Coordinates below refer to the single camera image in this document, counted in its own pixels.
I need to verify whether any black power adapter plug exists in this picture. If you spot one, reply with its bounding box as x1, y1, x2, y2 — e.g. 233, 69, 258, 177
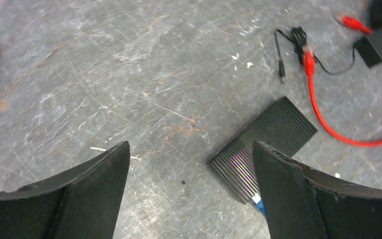
353, 29, 382, 68

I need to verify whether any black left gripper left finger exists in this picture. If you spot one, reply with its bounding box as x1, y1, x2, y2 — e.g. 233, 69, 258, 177
0, 141, 130, 239

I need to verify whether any black network switch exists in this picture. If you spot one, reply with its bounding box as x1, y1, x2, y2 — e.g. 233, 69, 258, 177
207, 96, 318, 204

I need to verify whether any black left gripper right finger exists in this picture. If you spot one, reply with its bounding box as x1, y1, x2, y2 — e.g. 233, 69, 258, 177
252, 141, 382, 239

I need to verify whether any red ethernet cable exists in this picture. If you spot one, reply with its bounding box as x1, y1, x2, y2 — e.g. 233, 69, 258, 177
301, 14, 382, 148

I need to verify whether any blue ethernet cable at black switch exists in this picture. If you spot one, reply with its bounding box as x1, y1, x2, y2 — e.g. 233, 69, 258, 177
252, 194, 266, 217

